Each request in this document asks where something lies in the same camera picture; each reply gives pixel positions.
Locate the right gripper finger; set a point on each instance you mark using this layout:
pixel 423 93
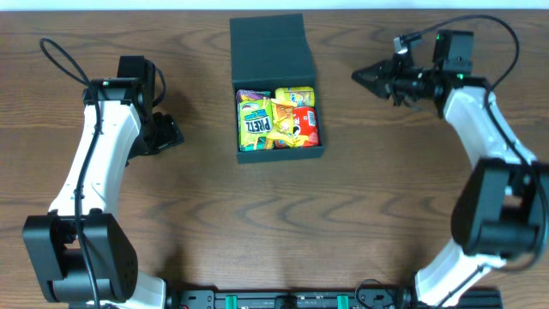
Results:
pixel 376 87
pixel 374 72

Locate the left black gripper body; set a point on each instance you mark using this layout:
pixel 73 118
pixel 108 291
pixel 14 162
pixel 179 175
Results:
pixel 167 134

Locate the yellow orange candy packet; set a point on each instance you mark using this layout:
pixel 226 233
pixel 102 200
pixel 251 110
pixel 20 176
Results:
pixel 282 116

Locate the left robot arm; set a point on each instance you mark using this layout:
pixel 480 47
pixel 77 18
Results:
pixel 79 253

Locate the red Pringles can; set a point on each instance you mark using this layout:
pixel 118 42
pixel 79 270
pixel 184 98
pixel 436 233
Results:
pixel 305 127

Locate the dark green box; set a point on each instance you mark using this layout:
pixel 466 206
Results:
pixel 271 52

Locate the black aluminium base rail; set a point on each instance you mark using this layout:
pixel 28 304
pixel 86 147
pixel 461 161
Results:
pixel 370 297

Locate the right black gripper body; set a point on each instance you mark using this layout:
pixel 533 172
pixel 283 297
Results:
pixel 395 81

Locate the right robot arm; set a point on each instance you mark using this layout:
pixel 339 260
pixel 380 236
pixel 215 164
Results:
pixel 502 212

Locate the green Pretz snack box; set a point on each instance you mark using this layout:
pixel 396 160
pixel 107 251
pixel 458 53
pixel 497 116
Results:
pixel 255 120

